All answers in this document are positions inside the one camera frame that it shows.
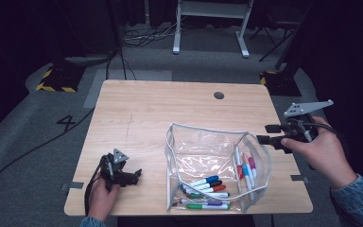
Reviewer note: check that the black folding stand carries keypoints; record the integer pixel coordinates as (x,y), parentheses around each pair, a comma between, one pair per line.
(276,45)

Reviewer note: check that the magenta marker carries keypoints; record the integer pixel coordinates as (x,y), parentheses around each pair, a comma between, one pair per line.
(252,162)

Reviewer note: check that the red marker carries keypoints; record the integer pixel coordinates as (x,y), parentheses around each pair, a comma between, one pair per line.
(239,171)

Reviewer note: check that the peach marker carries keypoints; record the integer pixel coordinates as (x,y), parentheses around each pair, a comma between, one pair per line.
(245,157)

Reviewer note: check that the person's left hand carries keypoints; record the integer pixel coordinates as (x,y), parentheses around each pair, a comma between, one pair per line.
(101,200)

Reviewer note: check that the white desk frame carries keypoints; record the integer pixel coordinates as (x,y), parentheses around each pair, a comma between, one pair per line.
(212,9)

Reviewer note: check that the yellow black striped stand base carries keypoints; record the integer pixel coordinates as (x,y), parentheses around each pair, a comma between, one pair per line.
(280,83)
(60,78)

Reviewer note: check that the clear plastic bag white trim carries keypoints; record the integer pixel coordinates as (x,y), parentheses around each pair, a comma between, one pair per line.
(186,142)

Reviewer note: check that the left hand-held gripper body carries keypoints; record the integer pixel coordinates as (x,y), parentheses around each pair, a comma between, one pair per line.
(119,156)

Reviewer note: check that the dark green marker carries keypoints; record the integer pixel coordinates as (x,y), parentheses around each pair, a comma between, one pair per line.
(196,195)

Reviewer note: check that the grey base plate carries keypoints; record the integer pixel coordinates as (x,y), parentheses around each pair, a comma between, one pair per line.
(88,60)

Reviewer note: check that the dark round table grommet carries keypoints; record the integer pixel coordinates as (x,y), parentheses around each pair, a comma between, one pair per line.
(219,95)

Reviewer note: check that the person's right hand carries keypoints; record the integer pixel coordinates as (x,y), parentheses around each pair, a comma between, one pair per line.
(324,157)

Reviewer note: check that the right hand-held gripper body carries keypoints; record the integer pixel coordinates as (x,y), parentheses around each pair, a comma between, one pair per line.
(305,107)

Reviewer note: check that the grey tape piece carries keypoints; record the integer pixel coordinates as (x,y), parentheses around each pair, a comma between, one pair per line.
(299,178)
(74,185)

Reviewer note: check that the black marker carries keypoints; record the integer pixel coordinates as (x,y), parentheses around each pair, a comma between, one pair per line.
(216,183)

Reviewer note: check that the dark stand post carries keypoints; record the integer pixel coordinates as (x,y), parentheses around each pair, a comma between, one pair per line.
(296,47)

